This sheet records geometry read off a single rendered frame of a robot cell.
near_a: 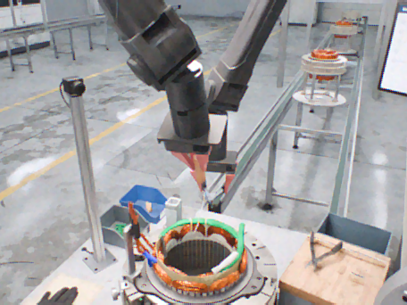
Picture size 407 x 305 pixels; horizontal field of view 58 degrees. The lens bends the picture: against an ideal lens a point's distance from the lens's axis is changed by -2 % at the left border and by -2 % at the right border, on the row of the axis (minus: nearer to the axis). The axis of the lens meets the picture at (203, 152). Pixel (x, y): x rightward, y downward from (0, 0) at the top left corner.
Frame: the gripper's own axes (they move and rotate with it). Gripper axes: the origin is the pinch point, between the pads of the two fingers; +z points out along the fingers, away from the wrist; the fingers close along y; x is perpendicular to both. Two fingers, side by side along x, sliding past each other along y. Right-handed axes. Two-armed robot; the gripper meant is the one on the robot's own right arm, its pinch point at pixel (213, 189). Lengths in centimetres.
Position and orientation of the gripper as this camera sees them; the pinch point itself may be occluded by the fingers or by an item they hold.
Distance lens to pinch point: 91.9
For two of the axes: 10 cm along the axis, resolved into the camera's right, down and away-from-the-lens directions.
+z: 0.0, 8.9, 4.5
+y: -9.8, -0.8, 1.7
